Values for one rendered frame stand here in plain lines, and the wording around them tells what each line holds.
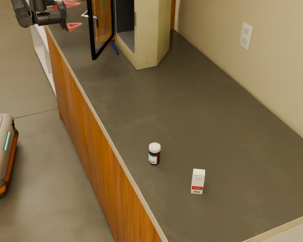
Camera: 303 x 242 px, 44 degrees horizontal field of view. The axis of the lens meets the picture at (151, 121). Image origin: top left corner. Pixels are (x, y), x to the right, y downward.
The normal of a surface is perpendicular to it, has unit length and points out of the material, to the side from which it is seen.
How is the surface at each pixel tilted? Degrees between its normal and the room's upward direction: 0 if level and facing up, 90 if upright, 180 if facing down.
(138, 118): 0
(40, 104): 0
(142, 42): 90
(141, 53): 90
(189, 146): 0
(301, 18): 90
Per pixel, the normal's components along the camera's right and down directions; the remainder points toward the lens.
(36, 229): 0.02, -0.79
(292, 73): -0.91, 0.24
